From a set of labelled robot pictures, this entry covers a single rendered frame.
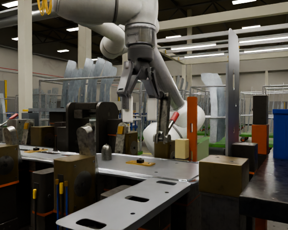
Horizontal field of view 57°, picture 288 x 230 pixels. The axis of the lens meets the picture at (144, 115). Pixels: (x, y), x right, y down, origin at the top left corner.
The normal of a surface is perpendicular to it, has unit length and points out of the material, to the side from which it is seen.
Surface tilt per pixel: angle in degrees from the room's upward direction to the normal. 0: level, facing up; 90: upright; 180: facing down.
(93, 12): 140
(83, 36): 90
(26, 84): 90
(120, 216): 0
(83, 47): 90
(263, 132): 90
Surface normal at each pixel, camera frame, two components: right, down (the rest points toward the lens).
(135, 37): -0.51, 0.02
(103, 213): 0.00, -1.00
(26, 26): 0.90, 0.01
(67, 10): -0.07, 0.74
